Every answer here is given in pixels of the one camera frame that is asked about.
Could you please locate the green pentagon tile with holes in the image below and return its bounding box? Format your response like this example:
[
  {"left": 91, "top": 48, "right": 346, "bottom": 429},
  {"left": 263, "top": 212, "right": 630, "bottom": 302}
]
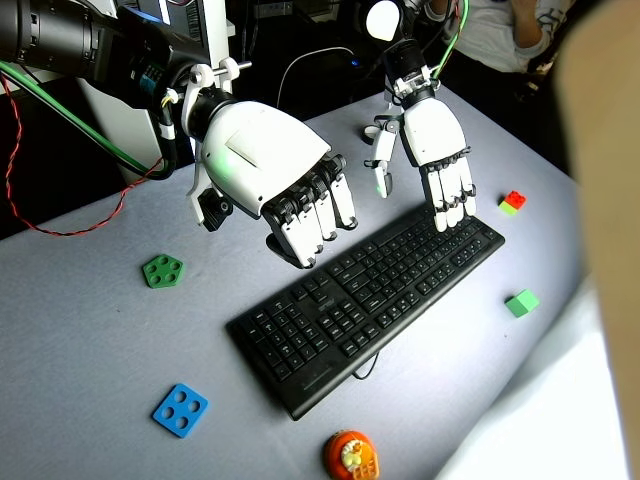
[{"left": 141, "top": 254, "right": 186, "bottom": 290}]

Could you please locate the black computer keyboard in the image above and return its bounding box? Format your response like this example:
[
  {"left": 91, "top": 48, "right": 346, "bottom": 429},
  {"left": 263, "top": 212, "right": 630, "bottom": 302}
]
[{"left": 224, "top": 202, "right": 506, "bottom": 422}]

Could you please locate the grey table cloth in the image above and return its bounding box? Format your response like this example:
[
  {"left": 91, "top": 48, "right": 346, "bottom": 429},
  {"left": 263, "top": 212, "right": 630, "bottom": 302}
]
[{"left": 0, "top": 88, "right": 594, "bottom": 480}]

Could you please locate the person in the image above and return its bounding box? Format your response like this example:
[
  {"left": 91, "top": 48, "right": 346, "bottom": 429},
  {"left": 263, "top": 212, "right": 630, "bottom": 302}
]
[{"left": 428, "top": 0, "right": 574, "bottom": 76}]

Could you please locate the blue square tile with holes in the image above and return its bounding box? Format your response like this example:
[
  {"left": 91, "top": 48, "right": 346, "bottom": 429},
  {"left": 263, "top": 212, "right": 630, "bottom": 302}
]
[{"left": 151, "top": 383, "right": 211, "bottom": 440}]

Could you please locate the green cube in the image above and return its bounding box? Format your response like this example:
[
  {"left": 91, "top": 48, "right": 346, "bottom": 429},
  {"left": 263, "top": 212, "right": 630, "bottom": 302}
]
[{"left": 504, "top": 288, "right": 541, "bottom": 320}]

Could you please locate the orange toy cake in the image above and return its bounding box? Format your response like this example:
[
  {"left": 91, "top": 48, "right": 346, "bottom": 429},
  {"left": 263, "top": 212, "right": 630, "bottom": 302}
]
[{"left": 323, "top": 429, "right": 381, "bottom": 480}]

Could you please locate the beige cardboard panel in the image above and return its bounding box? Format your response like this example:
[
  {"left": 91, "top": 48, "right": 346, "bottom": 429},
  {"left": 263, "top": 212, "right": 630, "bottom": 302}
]
[{"left": 553, "top": 0, "right": 640, "bottom": 480}]

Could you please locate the white cable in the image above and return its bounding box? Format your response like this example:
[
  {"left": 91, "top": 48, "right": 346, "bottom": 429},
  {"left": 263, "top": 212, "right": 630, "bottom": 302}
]
[{"left": 276, "top": 46, "right": 357, "bottom": 110}]

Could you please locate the green cable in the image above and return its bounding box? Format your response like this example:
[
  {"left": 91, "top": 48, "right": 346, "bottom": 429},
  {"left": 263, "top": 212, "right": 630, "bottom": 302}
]
[
  {"left": 0, "top": 59, "right": 174, "bottom": 182},
  {"left": 431, "top": 0, "right": 472, "bottom": 81}
]

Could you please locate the red and black twisted wire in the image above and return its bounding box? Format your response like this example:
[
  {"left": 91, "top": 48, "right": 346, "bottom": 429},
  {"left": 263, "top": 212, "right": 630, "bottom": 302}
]
[{"left": 0, "top": 73, "right": 166, "bottom": 237}]

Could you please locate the black keyboard cable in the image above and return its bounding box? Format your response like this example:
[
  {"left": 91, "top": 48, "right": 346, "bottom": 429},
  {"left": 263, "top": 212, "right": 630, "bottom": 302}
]
[{"left": 351, "top": 349, "right": 382, "bottom": 381}]

